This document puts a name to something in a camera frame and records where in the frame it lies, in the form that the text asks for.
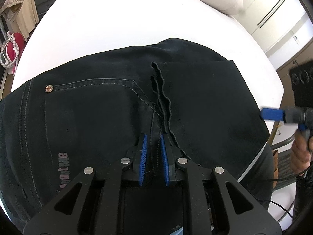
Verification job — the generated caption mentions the black denim pants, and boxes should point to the black denim pants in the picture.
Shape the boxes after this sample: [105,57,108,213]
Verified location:
[1,38,273,230]

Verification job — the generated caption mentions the person right hand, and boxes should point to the person right hand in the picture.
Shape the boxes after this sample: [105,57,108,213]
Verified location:
[291,130,312,174]

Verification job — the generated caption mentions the grey mesh chair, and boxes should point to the grey mesh chair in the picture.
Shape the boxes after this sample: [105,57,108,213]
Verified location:
[271,135,296,190]

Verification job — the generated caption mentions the black shiny jacket sleeve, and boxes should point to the black shiny jacket sleeve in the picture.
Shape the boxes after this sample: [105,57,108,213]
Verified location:
[292,171,312,223]

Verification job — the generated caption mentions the beige curtain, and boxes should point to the beige curtain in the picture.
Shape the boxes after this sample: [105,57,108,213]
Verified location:
[15,0,39,41]

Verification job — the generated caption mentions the beige puffer jacket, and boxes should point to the beige puffer jacket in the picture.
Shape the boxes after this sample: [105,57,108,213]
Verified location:
[1,0,24,28]

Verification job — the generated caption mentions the black camera box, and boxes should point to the black camera box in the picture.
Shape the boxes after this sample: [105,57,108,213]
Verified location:
[289,61,313,108]

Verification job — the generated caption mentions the white wardrobe with black handles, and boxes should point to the white wardrobe with black handles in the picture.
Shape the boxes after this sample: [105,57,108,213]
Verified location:
[234,0,309,57]

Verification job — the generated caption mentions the red bag with white rope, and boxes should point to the red bag with white rope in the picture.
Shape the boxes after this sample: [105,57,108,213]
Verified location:
[1,31,25,76]

